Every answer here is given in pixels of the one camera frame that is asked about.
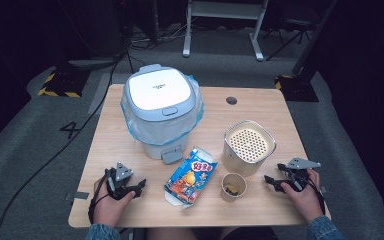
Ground long black floor cable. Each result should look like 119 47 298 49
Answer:
0 59 120 240

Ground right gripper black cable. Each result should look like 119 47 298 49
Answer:
308 176 327 216

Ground white desk frame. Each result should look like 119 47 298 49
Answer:
182 0 270 62

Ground dark yellow food scrap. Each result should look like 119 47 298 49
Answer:
224 184 240 196

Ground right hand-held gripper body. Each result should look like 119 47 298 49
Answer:
284 157 322 193

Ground cream container with perforated strainer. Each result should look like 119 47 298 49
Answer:
221 119 277 178

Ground black tripod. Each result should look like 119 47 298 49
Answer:
264 13 314 62

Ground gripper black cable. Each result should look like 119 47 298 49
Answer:
308 176 327 216
87 169 112 225

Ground person's right hand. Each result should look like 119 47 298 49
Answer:
280 168 324 224

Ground colourful snack bag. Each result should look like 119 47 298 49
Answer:
163 145 219 210

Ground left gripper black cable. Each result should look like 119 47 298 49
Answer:
87 169 112 225

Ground white and blue pedal bin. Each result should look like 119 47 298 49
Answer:
120 63 205 165

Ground brown paper cup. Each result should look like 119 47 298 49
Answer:
220 172 248 203

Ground black yellow striped stand base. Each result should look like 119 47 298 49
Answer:
37 68 91 98
274 74 320 103

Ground person's left leg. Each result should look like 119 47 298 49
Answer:
146 227 198 240

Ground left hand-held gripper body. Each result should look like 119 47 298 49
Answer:
104 162 138 201

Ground black slanted stand pole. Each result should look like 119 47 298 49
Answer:
291 0 339 77

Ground blue plastic bin liner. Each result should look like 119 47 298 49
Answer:
120 74 205 147

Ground person's left hand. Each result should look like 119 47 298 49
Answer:
93 178 136 228

